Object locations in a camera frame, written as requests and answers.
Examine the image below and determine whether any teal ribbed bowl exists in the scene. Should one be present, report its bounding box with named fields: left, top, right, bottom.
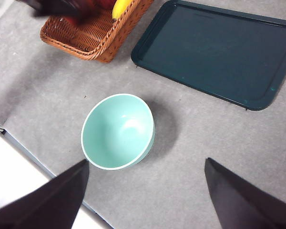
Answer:
left=81, top=93, right=156, bottom=171

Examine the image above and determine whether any brown wicker basket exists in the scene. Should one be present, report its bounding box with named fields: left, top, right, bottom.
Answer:
left=40, top=0, right=155, bottom=63

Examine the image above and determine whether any black rectangular tray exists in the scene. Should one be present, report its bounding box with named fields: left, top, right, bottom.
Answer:
left=130, top=0, right=286, bottom=112

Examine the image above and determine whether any yellow banana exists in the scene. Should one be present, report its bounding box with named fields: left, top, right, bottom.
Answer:
left=111, top=0, right=133, bottom=21

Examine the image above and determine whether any red orange peach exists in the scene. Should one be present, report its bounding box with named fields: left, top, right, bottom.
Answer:
left=94, top=0, right=117, bottom=10

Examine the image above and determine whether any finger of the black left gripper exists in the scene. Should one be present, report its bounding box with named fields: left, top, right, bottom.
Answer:
left=23, top=0, right=86, bottom=24

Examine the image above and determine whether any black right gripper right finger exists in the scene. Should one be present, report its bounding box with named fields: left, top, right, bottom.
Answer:
left=204, top=157, right=286, bottom=229

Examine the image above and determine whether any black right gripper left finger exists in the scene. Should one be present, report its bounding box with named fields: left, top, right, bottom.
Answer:
left=0, top=159, right=90, bottom=229

